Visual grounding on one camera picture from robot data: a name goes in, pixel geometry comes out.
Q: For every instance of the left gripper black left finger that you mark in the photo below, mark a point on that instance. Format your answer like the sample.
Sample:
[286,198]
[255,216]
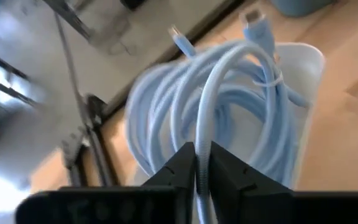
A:
[179,174]

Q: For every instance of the white plastic bin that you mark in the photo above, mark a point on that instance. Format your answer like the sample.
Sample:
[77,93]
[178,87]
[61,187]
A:
[303,62]

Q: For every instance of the teal plastic bin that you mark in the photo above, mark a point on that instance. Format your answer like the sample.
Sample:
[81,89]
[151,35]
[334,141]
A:
[300,7]

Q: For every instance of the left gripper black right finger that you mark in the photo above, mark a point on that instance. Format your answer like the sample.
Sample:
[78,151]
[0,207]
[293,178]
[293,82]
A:
[238,183]

